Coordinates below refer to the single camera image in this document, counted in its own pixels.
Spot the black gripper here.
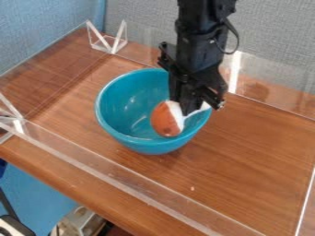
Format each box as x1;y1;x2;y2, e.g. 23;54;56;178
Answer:
156;21;228;117

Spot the toy mushroom brown cap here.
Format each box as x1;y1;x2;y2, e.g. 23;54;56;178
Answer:
150;99;212;138

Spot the blue plastic bowl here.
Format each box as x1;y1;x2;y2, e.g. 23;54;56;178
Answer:
95;68;212;155

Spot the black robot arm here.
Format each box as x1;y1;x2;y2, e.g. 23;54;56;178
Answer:
158;0;239;116

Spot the clear acrylic back barrier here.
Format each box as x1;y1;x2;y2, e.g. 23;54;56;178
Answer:
112;32;315;121

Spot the clear acrylic barrier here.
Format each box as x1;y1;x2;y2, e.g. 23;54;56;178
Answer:
15;119;264;236
112;32;315;121

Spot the clear acrylic front barrier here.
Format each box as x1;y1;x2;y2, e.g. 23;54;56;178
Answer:
15;119;264;236

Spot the white object under table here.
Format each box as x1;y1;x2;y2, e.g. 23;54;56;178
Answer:
50;206;107;236

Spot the black stand leg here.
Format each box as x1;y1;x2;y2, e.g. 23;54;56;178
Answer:
0;187;36;236

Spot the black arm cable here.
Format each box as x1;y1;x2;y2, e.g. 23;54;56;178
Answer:
212;18;242;55

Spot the clear acrylic corner bracket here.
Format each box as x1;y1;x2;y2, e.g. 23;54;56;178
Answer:
87;20;128;54

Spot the clear acrylic left bracket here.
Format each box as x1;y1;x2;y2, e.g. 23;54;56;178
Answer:
0;92;24;145

